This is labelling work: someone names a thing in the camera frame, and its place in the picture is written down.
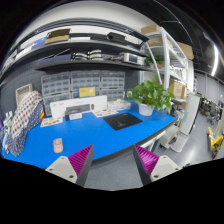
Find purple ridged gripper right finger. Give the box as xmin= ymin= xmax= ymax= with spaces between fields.
xmin=133 ymin=145 xmax=180 ymax=185

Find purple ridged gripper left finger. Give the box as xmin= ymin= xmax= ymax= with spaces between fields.
xmin=47 ymin=145 xmax=94 ymax=186

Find beige computer mouse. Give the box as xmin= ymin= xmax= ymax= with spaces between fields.
xmin=53 ymin=138 xmax=63 ymax=153

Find black mouse pad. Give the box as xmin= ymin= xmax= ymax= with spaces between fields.
xmin=104 ymin=113 xmax=142 ymax=131

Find printed leaflet left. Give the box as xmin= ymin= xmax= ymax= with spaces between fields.
xmin=41 ymin=118 xmax=63 ymax=127

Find printed leaflet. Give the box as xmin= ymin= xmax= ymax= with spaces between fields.
xmin=41 ymin=118 xmax=63 ymax=127
xmin=93 ymin=110 xmax=118 ymax=118

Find long white keyboard box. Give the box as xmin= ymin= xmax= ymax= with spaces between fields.
xmin=50 ymin=95 xmax=107 ymax=118

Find printed leaflet centre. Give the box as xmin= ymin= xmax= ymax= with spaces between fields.
xmin=93 ymin=110 xmax=118 ymax=118

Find yellow cart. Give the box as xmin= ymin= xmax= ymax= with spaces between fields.
xmin=207 ymin=128 xmax=224 ymax=159

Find green potted plant white pot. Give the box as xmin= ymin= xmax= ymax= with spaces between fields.
xmin=127 ymin=74 xmax=174 ymax=116

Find patterned fabric bag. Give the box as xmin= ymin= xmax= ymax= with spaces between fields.
xmin=7 ymin=91 xmax=44 ymax=157

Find clear plastic box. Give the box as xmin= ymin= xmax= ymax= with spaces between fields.
xmin=108 ymin=100 xmax=131 ymax=111

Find white standing panel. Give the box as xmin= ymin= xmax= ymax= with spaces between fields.
xmin=182 ymin=94 xmax=200 ymax=135

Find yellow cardboard envelope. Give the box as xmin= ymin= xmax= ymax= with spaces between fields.
xmin=79 ymin=87 xmax=95 ymax=97

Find grey drawer organizer cabinets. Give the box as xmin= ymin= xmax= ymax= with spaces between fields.
xmin=41 ymin=70 xmax=125 ymax=113

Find white metal shelving rack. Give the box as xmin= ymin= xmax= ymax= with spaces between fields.
xmin=141 ymin=25 xmax=194 ymax=100

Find grey electronic instrument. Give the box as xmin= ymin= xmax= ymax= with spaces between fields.
xmin=123 ymin=53 xmax=138 ymax=64

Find cardboard box on top shelf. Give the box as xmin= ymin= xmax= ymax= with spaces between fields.
xmin=45 ymin=29 xmax=70 ymax=44

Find white picture frame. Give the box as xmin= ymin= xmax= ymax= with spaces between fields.
xmin=15 ymin=84 xmax=33 ymax=105

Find dark wall shelf unit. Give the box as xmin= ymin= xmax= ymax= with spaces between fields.
xmin=0 ymin=18 xmax=149 ymax=80

